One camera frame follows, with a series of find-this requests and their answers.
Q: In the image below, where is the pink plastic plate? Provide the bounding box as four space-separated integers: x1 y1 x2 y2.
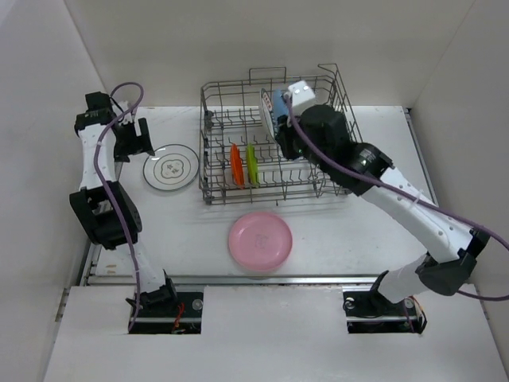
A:
228 212 293 272

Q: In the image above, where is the white plate green red rim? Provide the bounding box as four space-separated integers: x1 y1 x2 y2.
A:
259 88 278 142

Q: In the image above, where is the light blue plastic plate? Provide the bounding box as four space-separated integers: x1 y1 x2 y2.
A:
272 89 289 123

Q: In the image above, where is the lime green plastic plate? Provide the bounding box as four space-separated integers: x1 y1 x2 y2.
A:
246 143 259 187

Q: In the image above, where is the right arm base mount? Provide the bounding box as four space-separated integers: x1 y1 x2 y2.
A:
343 290 428 335

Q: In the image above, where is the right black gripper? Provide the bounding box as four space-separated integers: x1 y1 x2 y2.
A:
274 107 330 174

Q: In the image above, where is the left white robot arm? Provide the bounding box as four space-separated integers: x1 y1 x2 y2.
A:
69 92 178 316

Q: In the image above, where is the white plate grey floral pattern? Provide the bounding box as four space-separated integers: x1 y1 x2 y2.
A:
142 144 200 192

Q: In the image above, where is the orange plastic plate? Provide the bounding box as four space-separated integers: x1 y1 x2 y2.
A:
230 143 245 189

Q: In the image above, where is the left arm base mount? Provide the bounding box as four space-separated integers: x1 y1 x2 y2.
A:
128 290 204 335

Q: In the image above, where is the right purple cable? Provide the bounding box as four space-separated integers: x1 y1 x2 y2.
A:
282 90 509 334

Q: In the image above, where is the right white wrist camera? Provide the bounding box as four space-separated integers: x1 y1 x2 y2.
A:
286 80 317 115

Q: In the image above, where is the aluminium front rail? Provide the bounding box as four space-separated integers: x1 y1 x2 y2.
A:
80 275 377 287

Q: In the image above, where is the grey wire dish rack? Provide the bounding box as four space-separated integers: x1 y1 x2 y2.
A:
199 64 362 205

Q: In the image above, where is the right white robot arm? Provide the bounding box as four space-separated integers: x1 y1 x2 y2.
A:
265 104 491 314

